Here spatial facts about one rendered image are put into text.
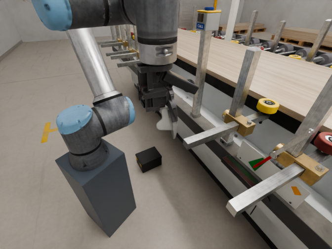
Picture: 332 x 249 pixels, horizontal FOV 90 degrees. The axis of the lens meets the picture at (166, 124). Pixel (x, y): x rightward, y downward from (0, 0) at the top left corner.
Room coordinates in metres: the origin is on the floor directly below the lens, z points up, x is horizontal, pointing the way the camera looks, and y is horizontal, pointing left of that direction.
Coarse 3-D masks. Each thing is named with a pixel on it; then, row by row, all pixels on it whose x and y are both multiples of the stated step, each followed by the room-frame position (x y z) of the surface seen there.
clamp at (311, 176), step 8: (280, 144) 0.40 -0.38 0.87; (280, 160) 0.37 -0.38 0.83; (288, 160) 0.35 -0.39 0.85; (296, 160) 0.34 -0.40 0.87; (304, 160) 0.33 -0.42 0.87; (312, 160) 0.33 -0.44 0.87; (304, 168) 0.31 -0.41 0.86; (312, 168) 0.30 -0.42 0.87; (304, 176) 0.30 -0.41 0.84; (312, 176) 0.29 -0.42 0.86; (320, 176) 0.28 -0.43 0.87; (312, 184) 0.28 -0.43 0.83
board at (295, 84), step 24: (192, 48) 1.58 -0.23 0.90; (216, 48) 1.58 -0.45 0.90; (240, 48) 1.58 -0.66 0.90; (216, 72) 1.00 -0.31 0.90; (264, 72) 1.00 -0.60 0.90; (288, 72) 1.00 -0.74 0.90; (312, 72) 1.00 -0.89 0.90; (264, 96) 0.69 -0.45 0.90; (288, 96) 0.69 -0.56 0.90; (312, 96) 0.69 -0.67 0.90
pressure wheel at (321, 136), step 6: (324, 132) 0.42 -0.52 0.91; (330, 132) 0.42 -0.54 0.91; (318, 138) 0.40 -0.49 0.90; (324, 138) 0.39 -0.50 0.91; (330, 138) 0.39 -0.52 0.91; (318, 144) 0.39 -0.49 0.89; (324, 144) 0.37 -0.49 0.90; (330, 144) 0.37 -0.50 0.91; (324, 150) 0.37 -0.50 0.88; (330, 150) 0.36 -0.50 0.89
